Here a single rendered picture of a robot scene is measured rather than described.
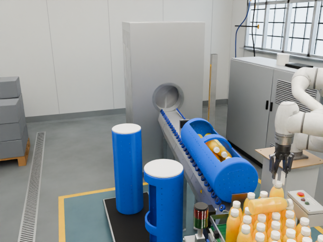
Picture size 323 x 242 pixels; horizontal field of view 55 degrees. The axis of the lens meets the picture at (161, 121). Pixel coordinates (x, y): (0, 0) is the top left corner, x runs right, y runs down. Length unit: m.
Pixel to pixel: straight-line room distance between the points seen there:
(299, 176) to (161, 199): 1.06
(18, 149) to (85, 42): 2.73
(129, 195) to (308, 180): 1.63
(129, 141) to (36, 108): 4.14
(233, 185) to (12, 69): 5.46
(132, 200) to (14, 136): 2.29
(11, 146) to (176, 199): 3.20
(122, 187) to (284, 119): 1.97
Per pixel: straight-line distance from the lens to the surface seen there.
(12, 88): 5.09
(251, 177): 1.99
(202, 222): 1.43
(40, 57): 6.64
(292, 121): 1.59
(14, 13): 6.63
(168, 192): 2.16
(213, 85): 3.22
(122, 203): 3.25
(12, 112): 4.76
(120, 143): 2.94
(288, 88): 3.99
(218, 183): 1.92
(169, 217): 2.28
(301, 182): 2.63
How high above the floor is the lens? 2.04
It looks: 18 degrees down
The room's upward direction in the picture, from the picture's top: straight up
